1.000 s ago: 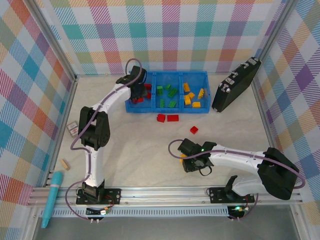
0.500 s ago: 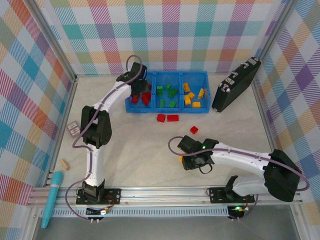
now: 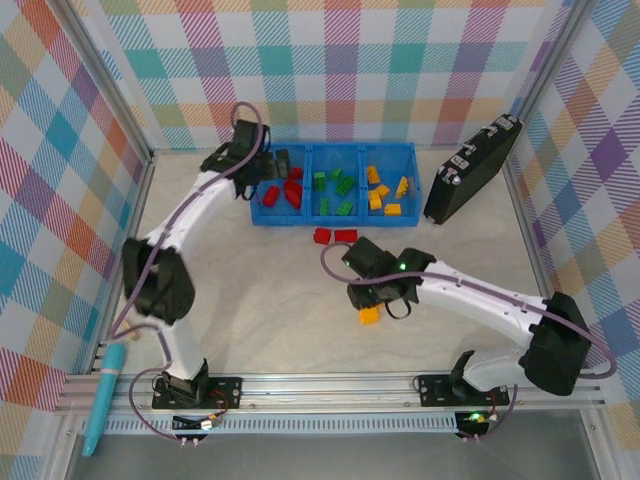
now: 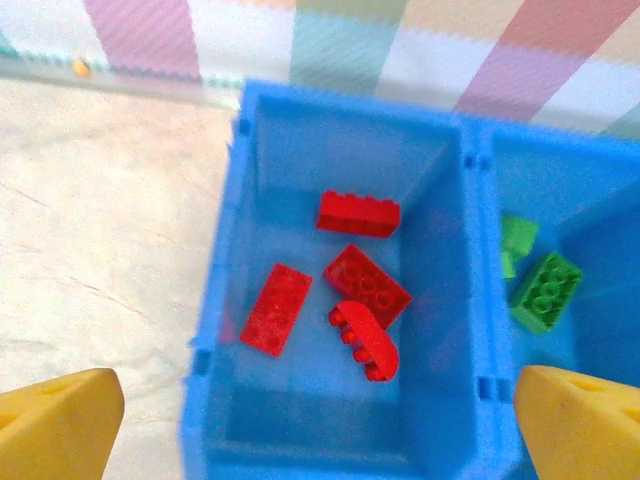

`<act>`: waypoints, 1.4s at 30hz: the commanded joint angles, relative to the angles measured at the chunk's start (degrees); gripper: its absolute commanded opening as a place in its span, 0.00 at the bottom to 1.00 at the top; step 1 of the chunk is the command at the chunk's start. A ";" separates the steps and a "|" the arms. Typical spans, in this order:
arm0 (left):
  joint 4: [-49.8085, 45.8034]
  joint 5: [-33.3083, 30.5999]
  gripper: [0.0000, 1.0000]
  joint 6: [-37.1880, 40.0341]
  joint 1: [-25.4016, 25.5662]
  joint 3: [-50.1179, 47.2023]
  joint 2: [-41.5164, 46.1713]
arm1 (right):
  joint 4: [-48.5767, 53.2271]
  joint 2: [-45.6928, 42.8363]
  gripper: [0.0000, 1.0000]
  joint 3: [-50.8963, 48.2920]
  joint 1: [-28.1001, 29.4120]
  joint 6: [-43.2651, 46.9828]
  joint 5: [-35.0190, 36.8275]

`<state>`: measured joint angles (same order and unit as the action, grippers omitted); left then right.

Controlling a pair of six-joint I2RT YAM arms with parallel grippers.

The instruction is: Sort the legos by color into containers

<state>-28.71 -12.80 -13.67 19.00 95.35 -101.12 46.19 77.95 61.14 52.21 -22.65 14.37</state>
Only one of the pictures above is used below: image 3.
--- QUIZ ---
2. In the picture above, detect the blue plastic bin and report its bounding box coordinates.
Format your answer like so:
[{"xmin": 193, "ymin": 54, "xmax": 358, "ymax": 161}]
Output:
[
  {"xmin": 307, "ymin": 142, "xmax": 369, "ymax": 227},
  {"xmin": 362, "ymin": 142, "xmax": 420, "ymax": 229},
  {"xmin": 249, "ymin": 142, "xmax": 314, "ymax": 229}
]

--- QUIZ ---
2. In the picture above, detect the black hard case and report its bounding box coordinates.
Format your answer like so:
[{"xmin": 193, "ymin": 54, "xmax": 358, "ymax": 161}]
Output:
[{"xmin": 423, "ymin": 113, "xmax": 524, "ymax": 225}]

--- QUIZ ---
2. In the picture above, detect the small connector board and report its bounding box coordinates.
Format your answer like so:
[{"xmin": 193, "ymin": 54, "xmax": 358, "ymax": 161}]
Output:
[
  {"xmin": 454, "ymin": 409, "xmax": 496, "ymax": 444},
  {"xmin": 171, "ymin": 412, "xmax": 225, "ymax": 448}
]

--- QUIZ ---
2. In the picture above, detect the teal marker pen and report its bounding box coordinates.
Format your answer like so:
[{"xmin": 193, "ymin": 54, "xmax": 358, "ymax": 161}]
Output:
[{"xmin": 82, "ymin": 342, "xmax": 129, "ymax": 458}]

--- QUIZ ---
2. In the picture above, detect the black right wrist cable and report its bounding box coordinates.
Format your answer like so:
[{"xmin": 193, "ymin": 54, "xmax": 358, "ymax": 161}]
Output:
[{"xmin": 383, "ymin": 292, "xmax": 412, "ymax": 320}]

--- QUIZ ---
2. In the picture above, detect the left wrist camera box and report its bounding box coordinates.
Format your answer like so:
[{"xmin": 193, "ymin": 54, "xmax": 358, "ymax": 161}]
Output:
[{"xmin": 232, "ymin": 119, "xmax": 272, "ymax": 151}]

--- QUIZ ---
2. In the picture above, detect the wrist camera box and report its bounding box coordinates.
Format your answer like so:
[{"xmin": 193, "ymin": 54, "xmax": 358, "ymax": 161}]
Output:
[
  {"xmin": 232, "ymin": 119, "xmax": 272, "ymax": 151},
  {"xmin": 343, "ymin": 237, "xmax": 398, "ymax": 279}
]

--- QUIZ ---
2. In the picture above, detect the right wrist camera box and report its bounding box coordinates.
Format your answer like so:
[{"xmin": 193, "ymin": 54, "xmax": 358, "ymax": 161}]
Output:
[{"xmin": 343, "ymin": 237, "xmax": 398, "ymax": 279}]

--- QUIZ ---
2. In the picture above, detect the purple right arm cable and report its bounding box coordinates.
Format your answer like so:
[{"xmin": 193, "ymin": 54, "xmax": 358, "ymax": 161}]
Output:
[{"xmin": 321, "ymin": 243, "xmax": 619, "ymax": 444}]

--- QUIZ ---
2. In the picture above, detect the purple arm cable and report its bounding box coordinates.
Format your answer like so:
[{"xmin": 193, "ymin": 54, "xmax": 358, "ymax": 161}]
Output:
[
  {"xmin": 321, "ymin": 243, "xmax": 619, "ymax": 444},
  {"xmin": 109, "ymin": 102, "xmax": 265, "ymax": 446}
]

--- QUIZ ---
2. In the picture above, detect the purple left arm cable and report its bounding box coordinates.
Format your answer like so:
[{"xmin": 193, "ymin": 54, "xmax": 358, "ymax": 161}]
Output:
[{"xmin": 109, "ymin": 102, "xmax": 265, "ymax": 446}]

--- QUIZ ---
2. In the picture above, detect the aluminium mounting rail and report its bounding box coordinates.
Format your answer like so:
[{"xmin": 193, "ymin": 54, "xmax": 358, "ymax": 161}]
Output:
[{"xmin": 52, "ymin": 368, "xmax": 609, "ymax": 417}]

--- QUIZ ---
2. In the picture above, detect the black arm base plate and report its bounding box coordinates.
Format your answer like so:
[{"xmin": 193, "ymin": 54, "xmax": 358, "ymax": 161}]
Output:
[
  {"xmin": 151, "ymin": 375, "xmax": 245, "ymax": 412},
  {"xmin": 417, "ymin": 372, "xmax": 511, "ymax": 407}
]

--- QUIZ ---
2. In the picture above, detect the aluminium side rail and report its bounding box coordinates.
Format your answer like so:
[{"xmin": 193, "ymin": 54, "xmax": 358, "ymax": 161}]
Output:
[
  {"xmin": 94, "ymin": 152, "xmax": 157, "ymax": 374},
  {"xmin": 501, "ymin": 119, "xmax": 576, "ymax": 374}
]

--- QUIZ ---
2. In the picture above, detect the slotted cable duct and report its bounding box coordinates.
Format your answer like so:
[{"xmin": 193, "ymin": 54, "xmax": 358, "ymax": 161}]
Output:
[{"xmin": 79, "ymin": 416, "xmax": 460, "ymax": 436}]

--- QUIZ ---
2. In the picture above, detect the aluminium frame post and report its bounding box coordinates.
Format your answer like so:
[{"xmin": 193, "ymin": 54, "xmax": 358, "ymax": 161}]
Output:
[
  {"xmin": 508, "ymin": 0, "xmax": 600, "ymax": 126},
  {"xmin": 52, "ymin": 0, "xmax": 155, "ymax": 162}
]

